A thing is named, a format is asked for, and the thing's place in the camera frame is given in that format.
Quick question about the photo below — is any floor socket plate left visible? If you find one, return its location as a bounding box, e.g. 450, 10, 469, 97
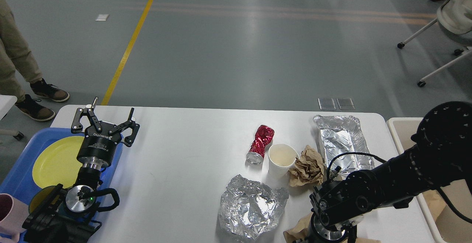
317, 97, 337, 111

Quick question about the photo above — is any blue plastic tray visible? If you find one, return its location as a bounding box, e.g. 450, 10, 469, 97
1, 128, 126, 243

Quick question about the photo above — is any aluminium foil tray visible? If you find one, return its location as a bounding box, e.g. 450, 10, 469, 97
313, 115, 374, 177

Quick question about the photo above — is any yellow plate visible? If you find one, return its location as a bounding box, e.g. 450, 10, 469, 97
32, 136, 84, 188

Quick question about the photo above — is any crushed red can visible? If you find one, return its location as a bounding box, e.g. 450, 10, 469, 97
246, 124, 275, 165

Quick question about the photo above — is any white side table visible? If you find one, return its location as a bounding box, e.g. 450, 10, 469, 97
0, 95, 25, 141

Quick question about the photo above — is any crumpled brown paper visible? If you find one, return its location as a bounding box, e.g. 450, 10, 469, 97
288, 145, 326, 187

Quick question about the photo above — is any brown paper bag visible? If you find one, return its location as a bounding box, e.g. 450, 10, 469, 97
283, 215, 381, 243

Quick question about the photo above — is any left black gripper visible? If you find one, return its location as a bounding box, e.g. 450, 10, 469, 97
71, 97, 140, 170

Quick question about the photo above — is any floor socket plate right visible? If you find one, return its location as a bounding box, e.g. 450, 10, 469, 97
336, 97, 355, 110

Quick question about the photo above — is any white office chair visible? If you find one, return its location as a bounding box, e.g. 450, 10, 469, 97
397, 0, 472, 87

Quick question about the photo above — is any pink mug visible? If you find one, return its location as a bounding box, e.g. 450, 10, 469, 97
0, 193, 30, 243

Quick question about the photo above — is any dark teal mug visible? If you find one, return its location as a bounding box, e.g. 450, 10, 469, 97
28, 185, 62, 214

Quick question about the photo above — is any person in khaki trousers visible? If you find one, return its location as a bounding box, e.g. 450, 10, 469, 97
0, 0, 70, 122

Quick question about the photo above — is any white paper cup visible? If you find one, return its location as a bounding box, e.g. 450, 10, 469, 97
268, 144, 299, 178

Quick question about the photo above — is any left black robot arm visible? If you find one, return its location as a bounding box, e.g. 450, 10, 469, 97
22, 97, 140, 243

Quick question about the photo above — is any crumpled aluminium foil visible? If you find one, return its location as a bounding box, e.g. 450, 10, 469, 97
218, 174, 289, 243

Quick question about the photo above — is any white floor marker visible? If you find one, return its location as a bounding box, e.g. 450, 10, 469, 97
96, 14, 109, 21

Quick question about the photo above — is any floor socket plate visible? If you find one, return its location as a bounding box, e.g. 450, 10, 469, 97
336, 97, 355, 110
317, 97, 337, 111

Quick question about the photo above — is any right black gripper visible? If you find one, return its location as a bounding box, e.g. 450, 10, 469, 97
306, 214, 348, 243

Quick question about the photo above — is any beige plastic bin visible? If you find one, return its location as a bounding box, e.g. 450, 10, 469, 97
387, 118, 472, 243

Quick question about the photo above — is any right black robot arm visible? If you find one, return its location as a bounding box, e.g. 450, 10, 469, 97
302, 101, 472, 243

